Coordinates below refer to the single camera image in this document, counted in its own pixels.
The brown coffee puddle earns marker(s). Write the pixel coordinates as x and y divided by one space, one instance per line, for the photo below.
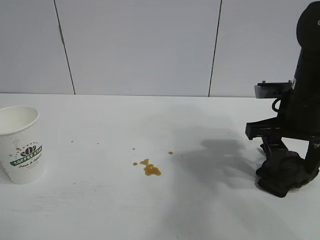
151 170

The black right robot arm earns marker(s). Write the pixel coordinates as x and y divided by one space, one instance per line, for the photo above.
308 37

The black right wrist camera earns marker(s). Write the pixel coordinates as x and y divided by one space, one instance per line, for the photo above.
272 90

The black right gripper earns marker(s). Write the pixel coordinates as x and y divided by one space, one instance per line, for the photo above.
297 117

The white paper coffee cup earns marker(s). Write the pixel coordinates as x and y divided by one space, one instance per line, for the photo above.
22 135

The black purple cleaning cloth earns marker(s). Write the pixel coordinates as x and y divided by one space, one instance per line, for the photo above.
282 177

